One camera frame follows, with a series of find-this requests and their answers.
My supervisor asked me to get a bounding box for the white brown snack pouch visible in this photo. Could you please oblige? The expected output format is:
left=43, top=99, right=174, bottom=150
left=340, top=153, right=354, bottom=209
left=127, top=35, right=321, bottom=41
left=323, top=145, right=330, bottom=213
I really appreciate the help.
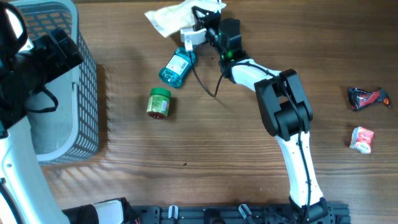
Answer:
left=144, top=0, right=226, bottom=38

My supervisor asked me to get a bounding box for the blue mouthwash bottle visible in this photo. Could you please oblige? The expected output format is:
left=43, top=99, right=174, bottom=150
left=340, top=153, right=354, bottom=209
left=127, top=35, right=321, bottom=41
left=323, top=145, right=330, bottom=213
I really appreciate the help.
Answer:
left=159, top=47, right=196, bottom=88

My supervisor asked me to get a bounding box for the green lid spice jar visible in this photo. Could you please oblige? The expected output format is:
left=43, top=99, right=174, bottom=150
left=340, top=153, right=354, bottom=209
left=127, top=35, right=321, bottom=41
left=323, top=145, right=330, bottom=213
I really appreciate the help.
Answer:
left=147, top=87, right=172, bottom=119

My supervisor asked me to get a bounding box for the red black small packet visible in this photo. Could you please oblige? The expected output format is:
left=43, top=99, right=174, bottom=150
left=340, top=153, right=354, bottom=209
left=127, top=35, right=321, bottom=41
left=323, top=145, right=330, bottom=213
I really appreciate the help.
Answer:
left=348, top=88, right=391, bottom=111

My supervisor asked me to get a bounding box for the red white small box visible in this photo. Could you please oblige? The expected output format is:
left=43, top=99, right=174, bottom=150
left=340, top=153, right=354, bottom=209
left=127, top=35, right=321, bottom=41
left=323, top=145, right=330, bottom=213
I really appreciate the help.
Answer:
left=349, top=126, right=374, bottom=154

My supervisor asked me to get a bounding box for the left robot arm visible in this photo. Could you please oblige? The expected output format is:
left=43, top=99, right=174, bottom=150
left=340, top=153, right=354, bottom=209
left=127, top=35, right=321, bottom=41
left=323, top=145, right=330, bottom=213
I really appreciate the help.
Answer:
left=1, top=2, right=142, bottom=223

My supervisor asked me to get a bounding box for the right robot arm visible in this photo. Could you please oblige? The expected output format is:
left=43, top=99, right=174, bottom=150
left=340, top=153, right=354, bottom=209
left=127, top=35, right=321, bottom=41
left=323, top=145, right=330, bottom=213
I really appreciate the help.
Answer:
left=192, top=6, right=330, bottom=223

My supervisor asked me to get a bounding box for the grey plastic mesh basket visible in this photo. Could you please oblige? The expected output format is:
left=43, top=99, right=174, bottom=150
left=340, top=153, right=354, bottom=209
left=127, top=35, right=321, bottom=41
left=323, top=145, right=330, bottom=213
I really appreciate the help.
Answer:
left=13, top=0, right=99, bottom=166

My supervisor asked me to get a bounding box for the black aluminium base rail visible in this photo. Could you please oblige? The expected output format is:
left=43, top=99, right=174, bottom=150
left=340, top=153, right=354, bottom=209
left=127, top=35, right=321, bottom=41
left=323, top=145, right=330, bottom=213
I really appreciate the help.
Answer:
left=130, top=203, right=352, bottom=224

